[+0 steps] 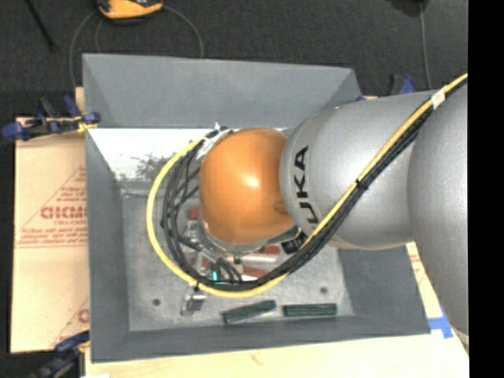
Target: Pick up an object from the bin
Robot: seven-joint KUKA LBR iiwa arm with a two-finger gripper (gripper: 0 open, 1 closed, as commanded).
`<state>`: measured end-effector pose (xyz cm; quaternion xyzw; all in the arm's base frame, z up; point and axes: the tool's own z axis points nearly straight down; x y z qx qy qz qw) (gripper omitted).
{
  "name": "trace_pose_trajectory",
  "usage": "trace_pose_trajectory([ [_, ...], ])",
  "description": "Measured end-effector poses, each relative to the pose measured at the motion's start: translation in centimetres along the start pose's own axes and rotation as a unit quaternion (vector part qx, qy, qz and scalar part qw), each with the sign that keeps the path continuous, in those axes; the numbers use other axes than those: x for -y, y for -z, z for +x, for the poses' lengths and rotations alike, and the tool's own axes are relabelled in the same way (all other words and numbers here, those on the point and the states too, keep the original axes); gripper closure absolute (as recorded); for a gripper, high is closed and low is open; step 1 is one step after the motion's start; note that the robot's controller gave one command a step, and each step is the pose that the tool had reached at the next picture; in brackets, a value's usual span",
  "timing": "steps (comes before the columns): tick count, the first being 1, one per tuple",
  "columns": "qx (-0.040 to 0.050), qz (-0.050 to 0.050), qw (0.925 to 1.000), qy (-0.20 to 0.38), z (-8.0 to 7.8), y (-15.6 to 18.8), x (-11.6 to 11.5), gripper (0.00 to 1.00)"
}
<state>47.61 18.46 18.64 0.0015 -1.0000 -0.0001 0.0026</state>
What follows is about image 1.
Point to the pale grey metal gripper finger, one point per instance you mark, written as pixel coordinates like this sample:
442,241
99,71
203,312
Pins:
194,301

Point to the grey metal bin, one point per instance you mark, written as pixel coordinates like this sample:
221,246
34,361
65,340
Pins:
157,321

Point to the dark green flat block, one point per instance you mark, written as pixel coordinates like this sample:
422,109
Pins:
249,311
310,310

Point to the black cylinder on white bracket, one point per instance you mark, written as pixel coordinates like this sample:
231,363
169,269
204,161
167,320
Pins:
292,245

